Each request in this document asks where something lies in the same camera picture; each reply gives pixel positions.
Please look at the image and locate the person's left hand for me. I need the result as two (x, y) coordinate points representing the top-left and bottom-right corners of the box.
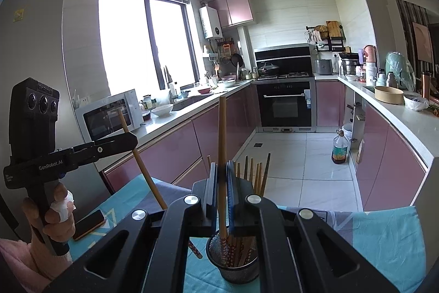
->
(21, 181), (77, 257)

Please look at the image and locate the black range hood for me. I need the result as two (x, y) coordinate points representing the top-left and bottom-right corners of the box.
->
(254, 45), (312, 77)

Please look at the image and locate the black mesh holder cup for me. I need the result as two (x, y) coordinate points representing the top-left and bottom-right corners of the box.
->
(206, 229), (260, 284)

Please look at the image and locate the white bowl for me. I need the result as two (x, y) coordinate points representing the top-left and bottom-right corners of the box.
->
(151, 104), (174, 117)

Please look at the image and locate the cooking oil bottle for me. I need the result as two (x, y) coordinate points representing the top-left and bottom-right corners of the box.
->
(331, 130), (349, 164)

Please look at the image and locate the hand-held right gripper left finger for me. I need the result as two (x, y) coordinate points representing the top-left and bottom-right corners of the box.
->
(44, 162), (219, 293)

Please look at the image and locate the white microwave oven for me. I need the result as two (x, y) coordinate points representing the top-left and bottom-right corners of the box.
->
(75, 89), (145, 143)

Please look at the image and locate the pink base cabinet run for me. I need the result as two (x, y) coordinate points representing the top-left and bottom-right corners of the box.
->
(316, 79), (429, 211)
(103, 82), (258, 194)

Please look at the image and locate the brown wooden board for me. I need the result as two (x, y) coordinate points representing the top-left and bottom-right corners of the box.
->
(412, 22), (434, 62)

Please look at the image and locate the round beige container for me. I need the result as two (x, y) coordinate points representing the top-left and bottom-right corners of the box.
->
(374, 86), (404, 105)

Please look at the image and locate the white gas water heater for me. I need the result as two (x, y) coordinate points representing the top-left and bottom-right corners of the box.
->
(199, 5), (223, 40)

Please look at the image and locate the dark striped curtain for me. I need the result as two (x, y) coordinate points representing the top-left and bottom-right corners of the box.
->
(396, 0), (439, 74)

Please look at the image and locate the silver rice cooker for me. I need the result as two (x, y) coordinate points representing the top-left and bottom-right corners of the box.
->
(314, 59), (333, 76)

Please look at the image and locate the grey refrigerator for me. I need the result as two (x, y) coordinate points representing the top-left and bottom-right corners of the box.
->
(0, 0), (115, 197)

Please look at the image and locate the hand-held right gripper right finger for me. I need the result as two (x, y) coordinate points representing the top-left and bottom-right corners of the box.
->
(226, 160), (401, 293)

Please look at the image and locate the white plastic bag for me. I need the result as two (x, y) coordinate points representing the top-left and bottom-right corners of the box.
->
(404, 94), (429, 111)

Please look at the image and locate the pot with glass lid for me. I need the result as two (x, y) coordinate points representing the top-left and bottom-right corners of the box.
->
(257, 62), (280, 77)

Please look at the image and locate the kitchen faucet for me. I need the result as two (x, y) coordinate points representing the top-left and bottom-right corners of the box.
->
(164, 65), (179, 101)

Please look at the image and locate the pink thermos kettle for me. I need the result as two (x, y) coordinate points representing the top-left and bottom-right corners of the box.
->
(363, 45), (378, 64)

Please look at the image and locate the black built-in oven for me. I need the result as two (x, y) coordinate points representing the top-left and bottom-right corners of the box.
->
(255, 80), (317, 133)

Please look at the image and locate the wooden chopstick floral red end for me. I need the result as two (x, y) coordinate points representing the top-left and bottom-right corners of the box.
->
(117, 108), (204, 260)
(218, 94), (229, 240)

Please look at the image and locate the black wall rack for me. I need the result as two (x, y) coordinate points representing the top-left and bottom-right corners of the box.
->
(306, 20), (344, 52)

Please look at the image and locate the bundle of wooden chopsticks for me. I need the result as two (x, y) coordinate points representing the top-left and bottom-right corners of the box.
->
(206, 152), (272, 271)

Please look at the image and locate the green plastic-covered appliance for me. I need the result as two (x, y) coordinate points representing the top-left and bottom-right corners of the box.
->
(384, 52), (416, 91)

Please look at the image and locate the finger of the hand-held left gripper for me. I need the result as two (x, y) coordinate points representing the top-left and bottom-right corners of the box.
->
(64, 133), (139, 174)

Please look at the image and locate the person's left forearm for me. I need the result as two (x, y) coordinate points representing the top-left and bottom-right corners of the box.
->
(0, 238), (74, 293)

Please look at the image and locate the copper metal tumbler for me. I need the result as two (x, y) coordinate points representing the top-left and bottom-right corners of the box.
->
(422, 71), (432, 99)

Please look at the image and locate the pink wall cabinet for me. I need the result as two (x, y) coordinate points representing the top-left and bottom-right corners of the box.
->
(209, 0), (255, 29)

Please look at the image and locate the kitchen window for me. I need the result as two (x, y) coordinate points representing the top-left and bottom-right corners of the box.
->
(99, 0), (200, 96)

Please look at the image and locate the steel steamer pot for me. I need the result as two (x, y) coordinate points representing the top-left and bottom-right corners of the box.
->
(339, 53), (359, 76)

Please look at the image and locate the blue patterned tablecloth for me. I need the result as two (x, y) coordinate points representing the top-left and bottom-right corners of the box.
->
(69, 174), (435, 293)

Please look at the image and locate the smartphone with orange case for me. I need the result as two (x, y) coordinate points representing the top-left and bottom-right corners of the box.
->
(72, 210), (106, 241)

